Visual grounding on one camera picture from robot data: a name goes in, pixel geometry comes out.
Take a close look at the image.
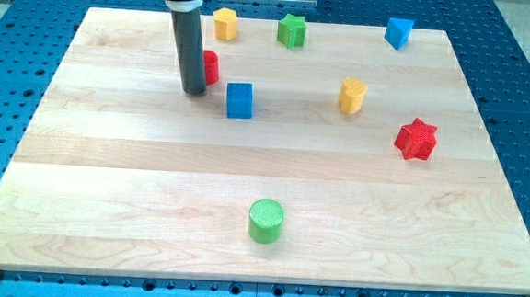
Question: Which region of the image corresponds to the blue cube block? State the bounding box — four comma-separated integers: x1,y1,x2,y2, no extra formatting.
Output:
226,82,254,119

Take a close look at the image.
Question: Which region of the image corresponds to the yellow heart block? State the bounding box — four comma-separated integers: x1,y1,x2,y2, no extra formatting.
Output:
338,77,368,115

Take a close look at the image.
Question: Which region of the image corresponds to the green cylinder block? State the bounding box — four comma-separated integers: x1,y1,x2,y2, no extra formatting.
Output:
248,198,285,245

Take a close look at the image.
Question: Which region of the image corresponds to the light wooden board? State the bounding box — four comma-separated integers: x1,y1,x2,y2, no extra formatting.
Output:
0,7,530,294

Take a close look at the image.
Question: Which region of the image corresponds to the red crescent block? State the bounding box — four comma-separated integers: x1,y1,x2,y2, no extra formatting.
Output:
203,50,220,86

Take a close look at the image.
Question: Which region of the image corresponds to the green star block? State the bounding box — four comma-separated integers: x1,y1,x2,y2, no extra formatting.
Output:
276,14,306,49

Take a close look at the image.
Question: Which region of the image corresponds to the yellow hexagon block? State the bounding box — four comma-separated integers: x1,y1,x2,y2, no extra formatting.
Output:
213,7,238,41

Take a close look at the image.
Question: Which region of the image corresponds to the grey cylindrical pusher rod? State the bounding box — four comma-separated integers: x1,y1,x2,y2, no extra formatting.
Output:
171,9,206,96

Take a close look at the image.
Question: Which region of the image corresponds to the red star block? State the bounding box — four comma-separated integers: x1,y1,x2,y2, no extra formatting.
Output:
394,118,438,160

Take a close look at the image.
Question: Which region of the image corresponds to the blue perforated metal table plate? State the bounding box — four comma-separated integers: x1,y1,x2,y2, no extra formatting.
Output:
0,0,530,297

